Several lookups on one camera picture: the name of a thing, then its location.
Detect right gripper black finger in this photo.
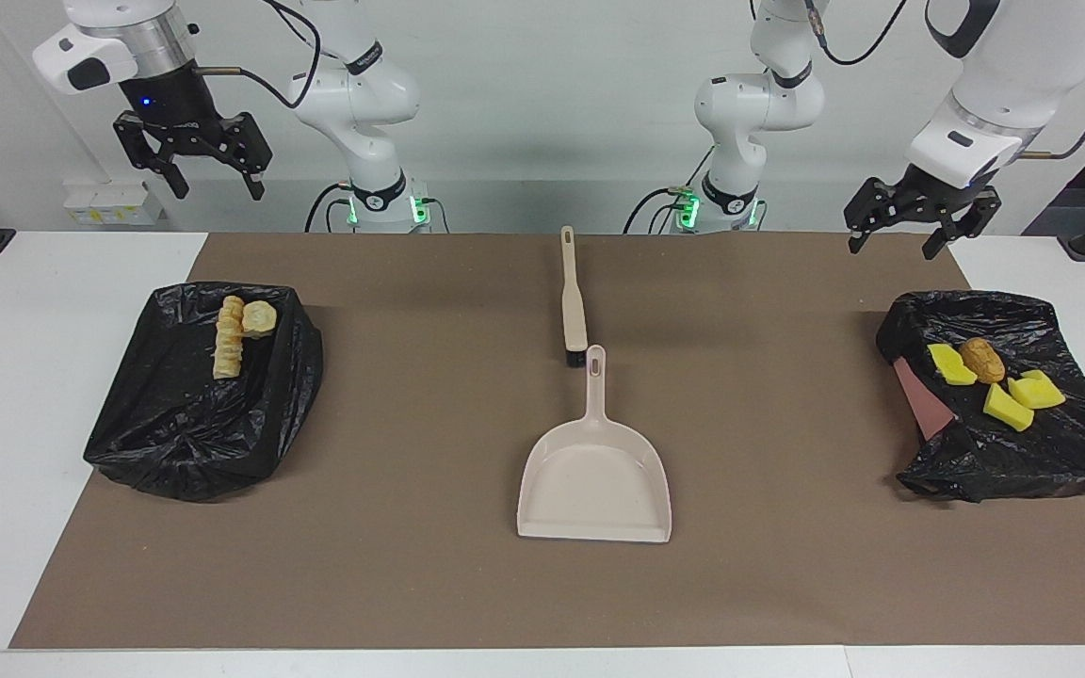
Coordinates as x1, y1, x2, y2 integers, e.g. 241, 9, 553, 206
114, 111, 190, 201
222, 113, 273, 201

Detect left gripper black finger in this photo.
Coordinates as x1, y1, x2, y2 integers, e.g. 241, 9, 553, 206
844, 177, 892, 253
923, 193, 1003, 261

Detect brown potato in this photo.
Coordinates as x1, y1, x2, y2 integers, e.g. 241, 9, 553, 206
960, 338, 1007, 384

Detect beige brush black bristles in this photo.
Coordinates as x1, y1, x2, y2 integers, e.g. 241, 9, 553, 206
559, 226, 588, 368

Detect beige plastic dustpan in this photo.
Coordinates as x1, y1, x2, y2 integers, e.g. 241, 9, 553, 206
516, 345, 672, 544

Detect pink bin box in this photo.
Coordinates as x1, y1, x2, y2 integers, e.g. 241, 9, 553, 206
893, 358, 958, 442

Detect black plastic trash bag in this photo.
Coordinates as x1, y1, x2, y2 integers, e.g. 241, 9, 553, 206
876, 290, 1085, 504
83, 281, 325, 502

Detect white power strip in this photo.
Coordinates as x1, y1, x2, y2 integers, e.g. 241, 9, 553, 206
62, 182, 165, 227

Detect brown table mat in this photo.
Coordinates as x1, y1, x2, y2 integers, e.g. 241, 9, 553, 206
10, 233, 1085, 651

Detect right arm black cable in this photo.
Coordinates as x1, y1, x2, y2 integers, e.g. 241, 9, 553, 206
192, 0, 322, 109

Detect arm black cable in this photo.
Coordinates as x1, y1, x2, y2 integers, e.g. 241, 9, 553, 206
192, 0, 322, 109
806, 0, 1085, 161

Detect right base black cable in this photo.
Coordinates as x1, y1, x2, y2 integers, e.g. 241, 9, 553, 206
304, 182, 355, 234

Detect base black cable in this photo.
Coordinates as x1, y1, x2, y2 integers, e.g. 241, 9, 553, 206
623, 186, 694, 234
304, 182, 355, 234

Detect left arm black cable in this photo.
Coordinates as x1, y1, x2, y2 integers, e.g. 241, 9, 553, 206
806, 0, 1085, 161

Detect left base black cable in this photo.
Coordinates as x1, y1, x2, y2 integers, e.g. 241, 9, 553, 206
623, 186, 694, 234

